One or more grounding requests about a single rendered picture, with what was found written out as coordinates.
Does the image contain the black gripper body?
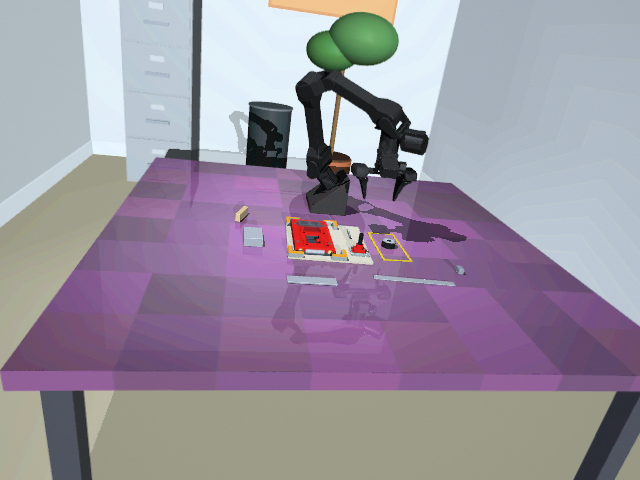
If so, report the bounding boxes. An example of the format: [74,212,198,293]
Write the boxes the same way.
[350,146,418,182]

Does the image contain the black tyre with grey wheel rim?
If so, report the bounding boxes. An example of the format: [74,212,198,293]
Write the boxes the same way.
[381,238,396,249]

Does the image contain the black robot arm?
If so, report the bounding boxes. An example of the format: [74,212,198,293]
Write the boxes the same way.
[295,70,429,193]

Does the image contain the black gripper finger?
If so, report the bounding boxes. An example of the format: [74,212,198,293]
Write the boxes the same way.
[393,176,412,202]
[357,177,368,199]

